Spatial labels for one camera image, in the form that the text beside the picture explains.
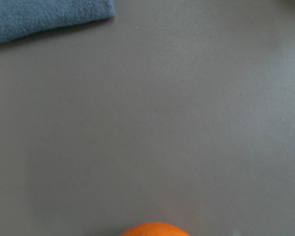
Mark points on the orange fruit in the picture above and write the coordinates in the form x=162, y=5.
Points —
x=154, y=229

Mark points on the grey folded cloth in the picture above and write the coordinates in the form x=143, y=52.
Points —
x=20, y=18

